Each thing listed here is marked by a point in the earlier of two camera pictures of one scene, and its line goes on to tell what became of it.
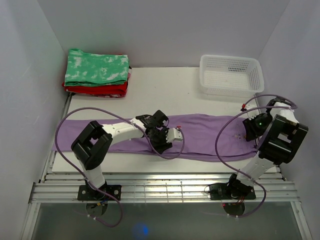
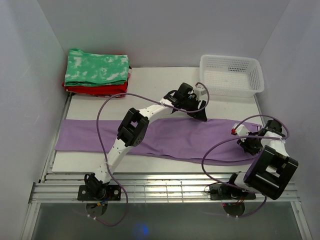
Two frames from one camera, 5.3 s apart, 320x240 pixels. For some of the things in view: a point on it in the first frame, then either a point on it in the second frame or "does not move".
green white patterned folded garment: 94,70 does not move
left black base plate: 86,193 does not move
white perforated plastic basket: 230,76 does not move
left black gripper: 159,148 to 200,114
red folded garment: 113,90 does not move
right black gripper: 251,131 to 243,143
